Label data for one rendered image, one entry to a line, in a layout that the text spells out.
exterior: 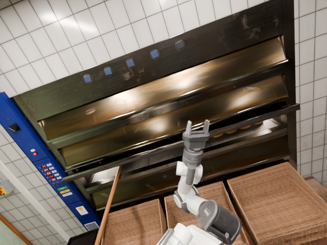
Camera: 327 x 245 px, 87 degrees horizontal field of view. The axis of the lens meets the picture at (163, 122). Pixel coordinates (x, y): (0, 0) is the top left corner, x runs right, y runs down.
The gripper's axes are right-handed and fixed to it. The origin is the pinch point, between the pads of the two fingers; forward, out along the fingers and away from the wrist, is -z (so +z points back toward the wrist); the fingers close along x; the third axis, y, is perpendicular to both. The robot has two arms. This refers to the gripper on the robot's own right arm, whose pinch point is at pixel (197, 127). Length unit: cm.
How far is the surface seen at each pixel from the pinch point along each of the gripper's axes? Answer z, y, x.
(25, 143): 47, 78, 97
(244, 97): 1, 41, -60
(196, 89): -4, 48, -24
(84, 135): 39, 70, 55
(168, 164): 63, 52, -11
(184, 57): -24, 54, -14
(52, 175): 77, 74, 83
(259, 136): 31, 34, -81
